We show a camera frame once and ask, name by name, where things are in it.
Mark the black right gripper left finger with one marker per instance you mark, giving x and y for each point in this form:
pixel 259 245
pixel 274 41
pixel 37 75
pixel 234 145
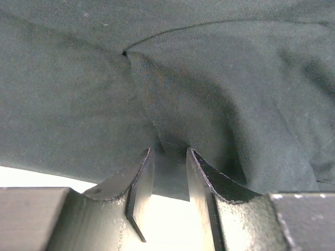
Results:
pixel 134 181

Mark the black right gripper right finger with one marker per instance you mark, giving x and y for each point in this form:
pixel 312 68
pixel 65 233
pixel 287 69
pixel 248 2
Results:
pixel 206 185

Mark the black t shirt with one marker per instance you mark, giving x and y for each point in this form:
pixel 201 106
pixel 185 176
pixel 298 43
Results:
pixel 86 86

